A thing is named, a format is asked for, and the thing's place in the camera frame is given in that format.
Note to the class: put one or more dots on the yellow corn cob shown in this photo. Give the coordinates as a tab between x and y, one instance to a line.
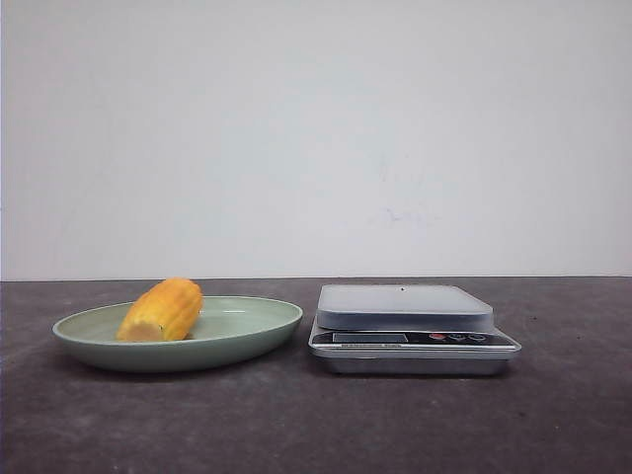
166	312

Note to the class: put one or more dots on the silver digital kitchen scale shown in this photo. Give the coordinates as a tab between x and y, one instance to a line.
427	329

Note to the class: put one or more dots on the green oval plate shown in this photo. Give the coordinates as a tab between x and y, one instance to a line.
229	329

